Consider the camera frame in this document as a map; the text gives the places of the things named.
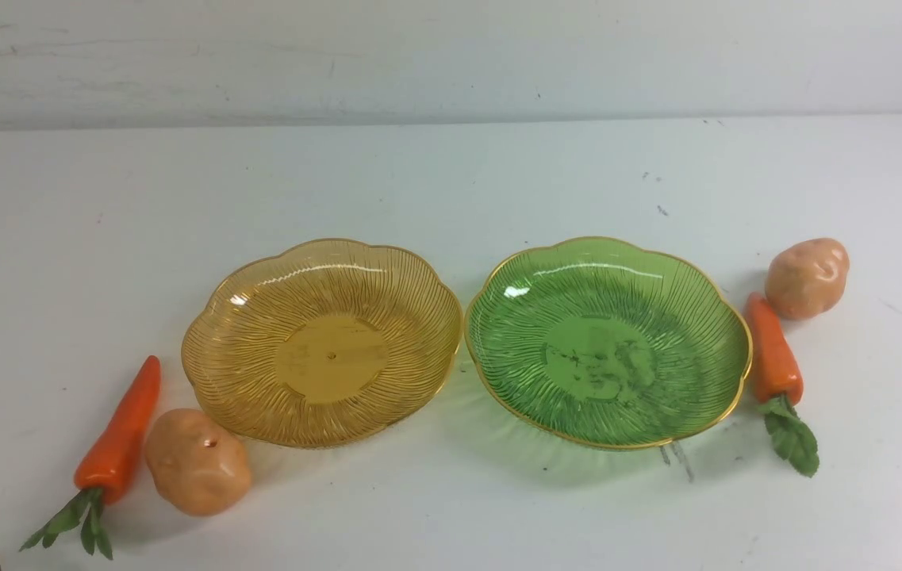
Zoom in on orange toy carrot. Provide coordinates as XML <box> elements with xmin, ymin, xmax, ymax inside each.
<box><xmin>745</xmin><ymin>292</ymin><xmax>819</xmax><ymax>477</ymax></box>
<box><xmin>19</xmin><ymin>355</ymin><xmax>162</xmax><ymax>561</ymax></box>

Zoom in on tan toy potato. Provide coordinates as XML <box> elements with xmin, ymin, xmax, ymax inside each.
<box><xmin>765</xmin><ymin>238</ymin><xmax>850</xmax><ymax>321</ymax></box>
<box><xmin>144</xmin><ymin>408</ymin><xmax>252</xmax><ymax>517</ymax></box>

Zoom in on amber plastic ribbed plate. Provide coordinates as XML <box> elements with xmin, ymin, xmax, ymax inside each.
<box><xmin>181</xmin><ymin>239</ymin><xmax>464</xmax><ymax>449</ymax></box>

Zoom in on green plastic ribbed plate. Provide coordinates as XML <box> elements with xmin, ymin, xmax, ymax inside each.
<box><xmin>464</xmin><ymin>237</ymin><xmax>753</xmax><ymax>450</ymax></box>

